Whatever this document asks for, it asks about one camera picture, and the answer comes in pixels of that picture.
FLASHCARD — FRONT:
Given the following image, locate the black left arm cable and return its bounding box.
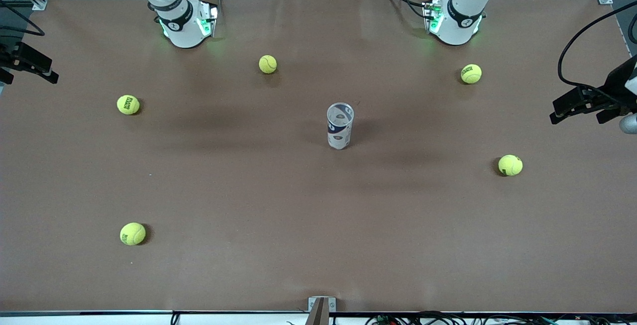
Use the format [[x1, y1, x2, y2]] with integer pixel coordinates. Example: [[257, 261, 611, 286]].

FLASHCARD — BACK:
[[557, 0, 637, 88]]

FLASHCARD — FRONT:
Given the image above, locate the black left base cable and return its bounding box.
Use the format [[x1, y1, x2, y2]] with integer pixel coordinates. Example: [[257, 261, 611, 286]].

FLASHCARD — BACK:
[[382, 0, 429, 20]]

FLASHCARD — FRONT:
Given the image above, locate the brown paper table cover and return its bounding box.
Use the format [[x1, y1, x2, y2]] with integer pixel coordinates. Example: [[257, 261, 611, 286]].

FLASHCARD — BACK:
[[0, 0, 637, 314]]

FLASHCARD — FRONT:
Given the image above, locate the white blue tennis ball can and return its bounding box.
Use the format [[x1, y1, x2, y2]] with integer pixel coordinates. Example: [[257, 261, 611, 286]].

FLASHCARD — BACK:
[[326, 102, 355, 150]]

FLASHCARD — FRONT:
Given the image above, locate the grey metal camera bracket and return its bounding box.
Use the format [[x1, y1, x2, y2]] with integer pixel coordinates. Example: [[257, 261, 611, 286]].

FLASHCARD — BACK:
[[308, 297, 336, 325]]

